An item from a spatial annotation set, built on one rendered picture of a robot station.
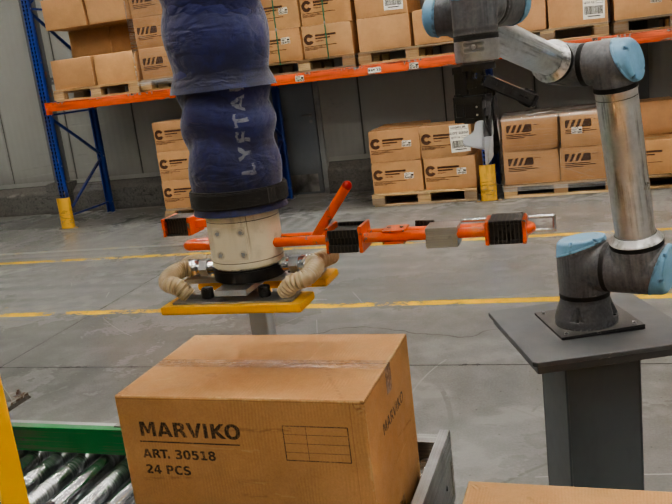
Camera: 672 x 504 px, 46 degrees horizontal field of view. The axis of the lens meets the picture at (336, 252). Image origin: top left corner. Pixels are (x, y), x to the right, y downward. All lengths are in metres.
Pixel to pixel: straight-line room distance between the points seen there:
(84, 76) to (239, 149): 8.73
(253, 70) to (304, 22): 7.48
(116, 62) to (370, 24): 3.18
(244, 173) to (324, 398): 0.51
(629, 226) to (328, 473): 1.12
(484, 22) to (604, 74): 0.66
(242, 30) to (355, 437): 0.88
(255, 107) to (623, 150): 1.04
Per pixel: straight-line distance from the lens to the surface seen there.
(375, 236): 1.72
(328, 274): 1.90
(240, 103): 1.73
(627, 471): 2.71
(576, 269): 2.46
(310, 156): 10.58
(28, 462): 2.72
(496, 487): 2.12
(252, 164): 1.73
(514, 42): 2.01
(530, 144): 8.76
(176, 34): 1.74
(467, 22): 1.63
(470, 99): 1.64
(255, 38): 1.74
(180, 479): 1.92
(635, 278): 2.40
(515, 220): 1.66
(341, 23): 9.09
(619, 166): 2.29
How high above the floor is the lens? 1.62
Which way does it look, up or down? 13 degrees down
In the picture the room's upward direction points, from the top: 7 degrees counter-clockwise
